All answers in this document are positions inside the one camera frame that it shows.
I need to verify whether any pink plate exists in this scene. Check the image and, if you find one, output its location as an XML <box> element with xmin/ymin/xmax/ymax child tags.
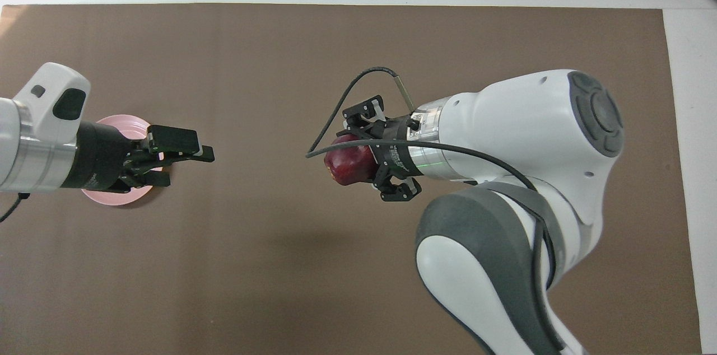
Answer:
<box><xmin>81</xmin><ymin>114</ymin><xmax>165</xmax><ymax>207</ymax></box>

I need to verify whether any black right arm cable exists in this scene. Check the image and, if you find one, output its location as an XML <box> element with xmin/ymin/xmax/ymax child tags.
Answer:
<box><xmin>305</xmin><ymin>66</ymin><xmax>567</xmax><ymax>355</ymax></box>

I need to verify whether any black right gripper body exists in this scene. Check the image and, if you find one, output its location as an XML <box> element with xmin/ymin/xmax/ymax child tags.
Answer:
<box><xmin>369</xmin><ymin>114</ymin><xmax>424</xmax><ymax>180</ymax></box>

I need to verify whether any brown table mat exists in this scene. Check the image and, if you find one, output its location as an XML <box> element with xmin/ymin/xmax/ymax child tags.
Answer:
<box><xmin>0</xmin><ymin>3</ymin><xmax>704</xmax><ymax>355</ymax></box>

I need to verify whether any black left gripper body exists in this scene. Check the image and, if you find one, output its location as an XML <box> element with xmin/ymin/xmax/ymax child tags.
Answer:
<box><xmin>60</xmin><ymin>121</ymin><xmax>148</xmax><ymax>195</ymax></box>

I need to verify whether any dark red apple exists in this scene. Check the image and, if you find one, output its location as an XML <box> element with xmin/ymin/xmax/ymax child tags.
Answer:
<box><xmin>323</xmin><ymin>134</ymin><xmax>379</xmax><ymax>185</ymax></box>

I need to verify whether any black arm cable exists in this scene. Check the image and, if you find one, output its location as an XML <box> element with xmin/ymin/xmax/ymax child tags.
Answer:
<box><xmin>0</xmin><ymin>191</ymin><xmax>30</xmax><ymax>224</ymax></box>
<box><xmin>305</xmin><ymin>66</ymin><xmax>567</xmax><ymax>355</ymax></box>

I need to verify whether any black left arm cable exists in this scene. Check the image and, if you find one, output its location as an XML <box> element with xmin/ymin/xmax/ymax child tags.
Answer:
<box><xmin>0</xmin><ymin>191</ymin><xmax>30</xmax><ymax>224</ymax></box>

